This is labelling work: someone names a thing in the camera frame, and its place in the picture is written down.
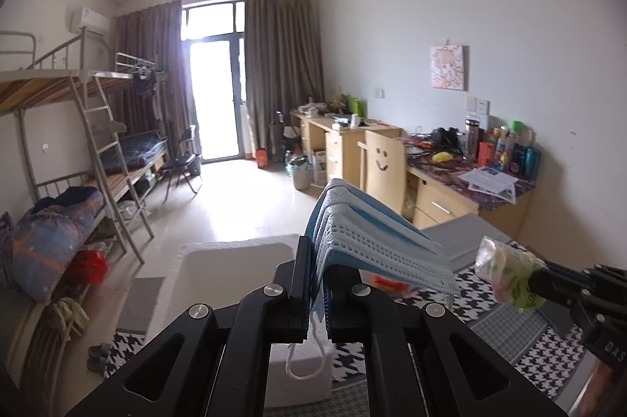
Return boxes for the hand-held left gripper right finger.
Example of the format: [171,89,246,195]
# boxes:
[326,265,569,417]

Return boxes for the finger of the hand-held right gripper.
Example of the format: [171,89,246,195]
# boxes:
[529,267,596,285]
[530,282,586,332]

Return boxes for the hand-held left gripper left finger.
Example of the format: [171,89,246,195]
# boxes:
[63,235,314,417]

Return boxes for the yellow foam net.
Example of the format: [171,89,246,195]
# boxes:
[490,250,549,313]

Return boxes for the blue face mask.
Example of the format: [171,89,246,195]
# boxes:
[286,178,461,381]

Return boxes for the white foam box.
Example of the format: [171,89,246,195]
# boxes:
[144,233,336,408]

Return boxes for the person's right hand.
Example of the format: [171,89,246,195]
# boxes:
[575,361,608,417]

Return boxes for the red snack packet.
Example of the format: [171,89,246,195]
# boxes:
[370,272,417,295]

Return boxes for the houndstooth tablecloth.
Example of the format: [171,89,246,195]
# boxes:
[105,211,598,417]

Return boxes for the printed paper sheets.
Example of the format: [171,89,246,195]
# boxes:
[458,167,520,205]

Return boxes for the teal tumbler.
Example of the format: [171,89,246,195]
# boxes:
[524,147,543,179]

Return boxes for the lined trash bin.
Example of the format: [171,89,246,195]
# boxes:
[286,155,314,190]

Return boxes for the dark jar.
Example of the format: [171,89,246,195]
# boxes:
[509,145,527,175]

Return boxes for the white carton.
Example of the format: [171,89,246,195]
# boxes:
[312,150,328,185]

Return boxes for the wooden desk row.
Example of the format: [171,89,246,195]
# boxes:
[404,135,537,241]

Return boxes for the orange toiletry bottle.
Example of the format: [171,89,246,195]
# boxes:
[495,128,510,168]

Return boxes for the plain wooden desk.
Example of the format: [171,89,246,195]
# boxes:
[289,106,400,190]

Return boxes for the wooden smiley chair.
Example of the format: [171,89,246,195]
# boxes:
[357,130,407,217]

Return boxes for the dark lidded water bottle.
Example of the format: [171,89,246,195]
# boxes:
[464,116,483,160]

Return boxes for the black headphones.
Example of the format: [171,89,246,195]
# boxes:
[430,127,464,153]

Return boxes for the black folding chair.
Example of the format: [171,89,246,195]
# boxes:
[161,125,203,195]

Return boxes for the grey slippers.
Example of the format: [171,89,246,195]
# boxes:
[87,343,116,373]

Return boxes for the blue checked quilt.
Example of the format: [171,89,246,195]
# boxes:
[120,130,167,168]

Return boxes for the glass balcony door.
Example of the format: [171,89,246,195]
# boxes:
[181,0,248,163]

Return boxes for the red plastic bag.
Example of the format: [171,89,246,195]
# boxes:
[66,249,109,285]

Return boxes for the wide brown curtain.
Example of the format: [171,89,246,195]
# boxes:
[244,0,326,160]

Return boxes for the beige cloth bundle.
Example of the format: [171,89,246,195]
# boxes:
[46,297,91,339]

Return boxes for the dark blue bedding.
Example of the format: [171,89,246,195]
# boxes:
[34,187,106,222]

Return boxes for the metal bunk ladder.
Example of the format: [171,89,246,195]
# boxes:
[69,74,155,263]

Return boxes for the dark hanging clothes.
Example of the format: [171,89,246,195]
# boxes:
[131,69,160,99]

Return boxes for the blue orange bedding bundle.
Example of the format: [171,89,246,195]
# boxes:
[10,201,86,303]

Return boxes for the small metal bunk bed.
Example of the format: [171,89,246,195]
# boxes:
[95,52,170,202]

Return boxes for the narrow brown curtain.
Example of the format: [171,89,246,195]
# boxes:
[115,0,184,163]

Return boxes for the large metal bunk bed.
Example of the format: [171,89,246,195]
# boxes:
[0,30,148,398]

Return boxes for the white air conditioner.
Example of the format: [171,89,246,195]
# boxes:
[69,7,111,36]

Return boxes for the black bag with handle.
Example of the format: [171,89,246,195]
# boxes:
[268,111,304,163]

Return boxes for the pink wall picture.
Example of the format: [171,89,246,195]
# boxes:
[430,45,466,91]

